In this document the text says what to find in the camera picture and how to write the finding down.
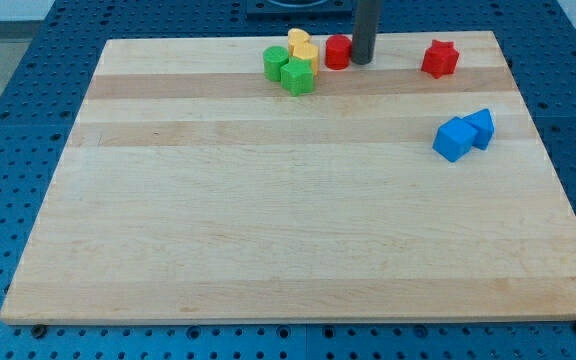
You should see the blue triangle block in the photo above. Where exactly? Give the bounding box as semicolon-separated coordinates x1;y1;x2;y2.
463;108;495;151

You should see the wooden board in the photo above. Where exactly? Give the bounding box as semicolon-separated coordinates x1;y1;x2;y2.
0;31;576;325

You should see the green star block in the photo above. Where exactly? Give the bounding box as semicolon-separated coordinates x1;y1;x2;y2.
280;57;314;96

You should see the green cylinder block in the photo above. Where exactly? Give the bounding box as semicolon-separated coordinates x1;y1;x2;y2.
262;46;289;82

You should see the yellow hexagon block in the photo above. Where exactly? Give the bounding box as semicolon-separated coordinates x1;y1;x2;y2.
292;42;319;76

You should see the yellow heart block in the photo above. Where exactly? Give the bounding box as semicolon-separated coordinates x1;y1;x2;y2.
287;28;311;55

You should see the red cylinder block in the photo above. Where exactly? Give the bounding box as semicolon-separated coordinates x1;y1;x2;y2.
324;34;352;70

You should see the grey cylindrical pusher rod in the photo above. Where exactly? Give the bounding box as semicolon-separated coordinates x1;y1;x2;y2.
350;0;383;65

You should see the blue cube block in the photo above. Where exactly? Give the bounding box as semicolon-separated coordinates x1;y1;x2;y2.
432;117;477;162

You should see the red star block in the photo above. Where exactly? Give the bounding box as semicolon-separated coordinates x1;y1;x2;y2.
421;39;460;79

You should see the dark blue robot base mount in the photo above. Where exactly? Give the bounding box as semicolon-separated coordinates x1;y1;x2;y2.
245;0;355;18

